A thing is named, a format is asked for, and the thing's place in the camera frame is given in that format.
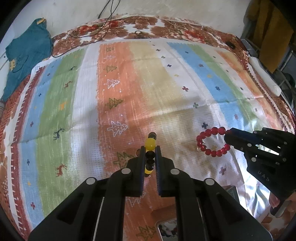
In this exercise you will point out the wooden jewelry box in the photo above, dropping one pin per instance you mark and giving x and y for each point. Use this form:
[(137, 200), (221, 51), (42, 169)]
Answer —
[(165, 222)]

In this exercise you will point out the yellow hanging cloth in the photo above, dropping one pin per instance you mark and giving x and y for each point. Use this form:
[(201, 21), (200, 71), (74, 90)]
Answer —
[(272, 32)]

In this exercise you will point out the colourful striped blanket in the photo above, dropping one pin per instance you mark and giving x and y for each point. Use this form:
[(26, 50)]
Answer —
[(85, 114)]

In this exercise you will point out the white rolled cloth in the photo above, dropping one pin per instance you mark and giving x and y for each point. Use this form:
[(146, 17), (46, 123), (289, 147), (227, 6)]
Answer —
[(269, 82)]

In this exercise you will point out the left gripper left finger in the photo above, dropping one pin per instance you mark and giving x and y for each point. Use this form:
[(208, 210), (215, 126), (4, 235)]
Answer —
[(95, 210)]

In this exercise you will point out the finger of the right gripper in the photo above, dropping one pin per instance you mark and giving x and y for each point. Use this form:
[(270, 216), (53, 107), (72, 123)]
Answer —
[(242, 135), (238, 144)]

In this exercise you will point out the red floral bedsheet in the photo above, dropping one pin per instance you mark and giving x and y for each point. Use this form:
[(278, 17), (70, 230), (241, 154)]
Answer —
[(139, 28)]

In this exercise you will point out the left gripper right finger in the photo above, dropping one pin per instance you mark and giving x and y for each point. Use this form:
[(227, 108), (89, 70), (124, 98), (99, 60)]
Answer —
[(204, 209)]

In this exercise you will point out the teal garment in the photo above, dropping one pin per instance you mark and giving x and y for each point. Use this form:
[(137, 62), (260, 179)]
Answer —
[(23, 53)]

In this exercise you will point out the person's right hand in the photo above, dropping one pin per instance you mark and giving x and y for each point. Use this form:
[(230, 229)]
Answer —
[(279, 204)]

